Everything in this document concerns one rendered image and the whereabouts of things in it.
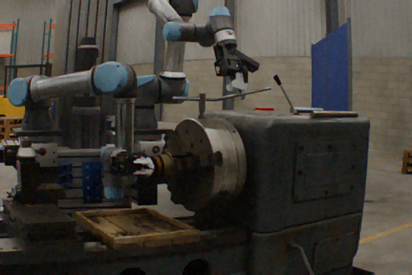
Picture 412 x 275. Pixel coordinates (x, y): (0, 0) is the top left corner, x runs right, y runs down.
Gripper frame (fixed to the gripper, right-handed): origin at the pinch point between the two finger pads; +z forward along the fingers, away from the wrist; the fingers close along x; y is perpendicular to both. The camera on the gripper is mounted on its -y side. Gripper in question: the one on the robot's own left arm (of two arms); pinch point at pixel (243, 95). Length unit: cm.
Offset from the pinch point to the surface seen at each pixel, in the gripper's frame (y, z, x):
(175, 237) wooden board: 33, 44, -6
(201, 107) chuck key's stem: 13.9, 2.0, -6.1
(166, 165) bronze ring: 28.6, 19.9, -10.6
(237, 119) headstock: 0.6, 6.4, -5.9
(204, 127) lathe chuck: 17.5, 10.5, -1.9
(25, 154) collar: 76, 13, -17
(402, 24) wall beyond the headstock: -969, -422, -474
